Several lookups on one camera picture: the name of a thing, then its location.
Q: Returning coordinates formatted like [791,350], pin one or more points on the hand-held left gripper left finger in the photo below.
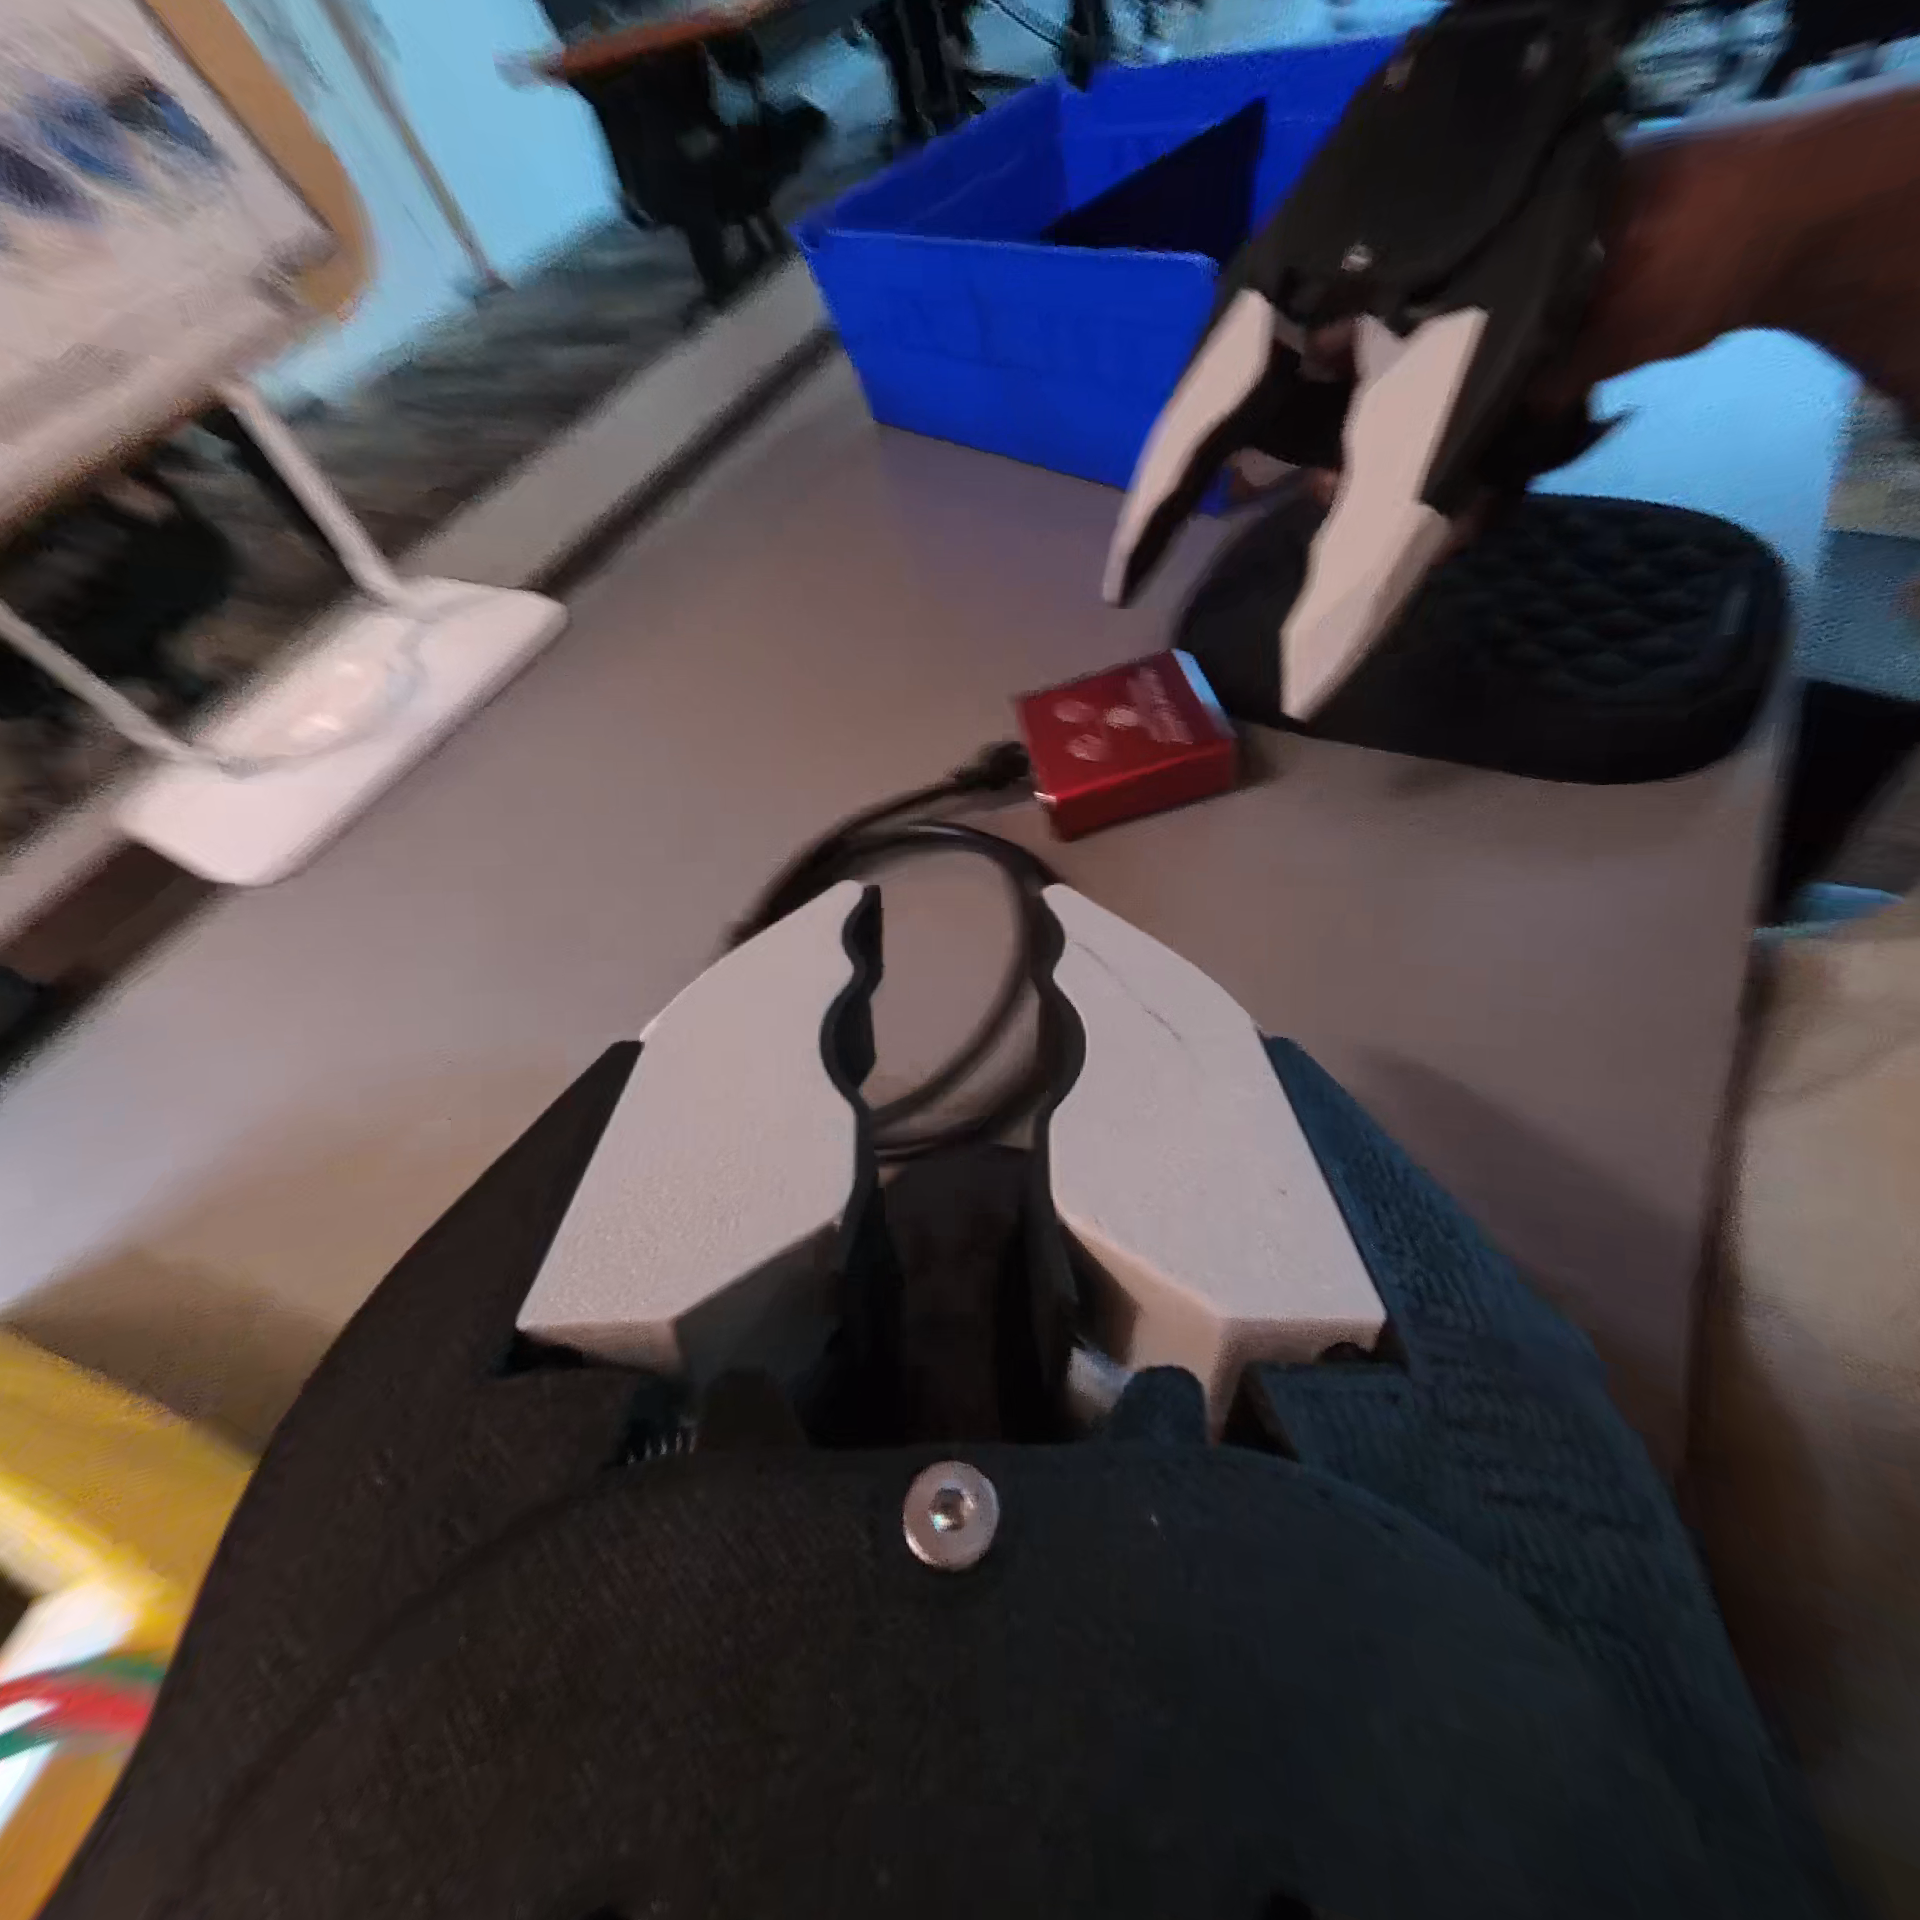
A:
[705,1169]

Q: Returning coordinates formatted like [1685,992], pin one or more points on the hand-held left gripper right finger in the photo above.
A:
[1201,1184]

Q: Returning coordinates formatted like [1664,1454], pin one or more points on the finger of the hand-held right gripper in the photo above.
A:
[1194,435]
[1393,482]

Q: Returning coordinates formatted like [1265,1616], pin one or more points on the blue plastic bin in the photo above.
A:
[975,314]

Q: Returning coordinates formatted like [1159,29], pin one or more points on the red ethernet splitter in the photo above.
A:
[1126,743]

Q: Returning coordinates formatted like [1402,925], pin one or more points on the yellow plastic bin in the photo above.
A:
[90,1470]

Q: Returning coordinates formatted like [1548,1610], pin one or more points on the person's right forearm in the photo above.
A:
[1874,226]

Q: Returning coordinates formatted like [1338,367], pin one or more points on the grey desk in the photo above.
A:
[600,977]

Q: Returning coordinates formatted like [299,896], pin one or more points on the black padded wrist rest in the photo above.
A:
[1576,646]

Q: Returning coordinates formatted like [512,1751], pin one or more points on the black bin divider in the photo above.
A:
[1184,179]

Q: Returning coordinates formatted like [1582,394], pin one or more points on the white document stand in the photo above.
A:
[375,689]

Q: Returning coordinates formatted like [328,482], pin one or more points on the long office table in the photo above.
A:
[659,44]

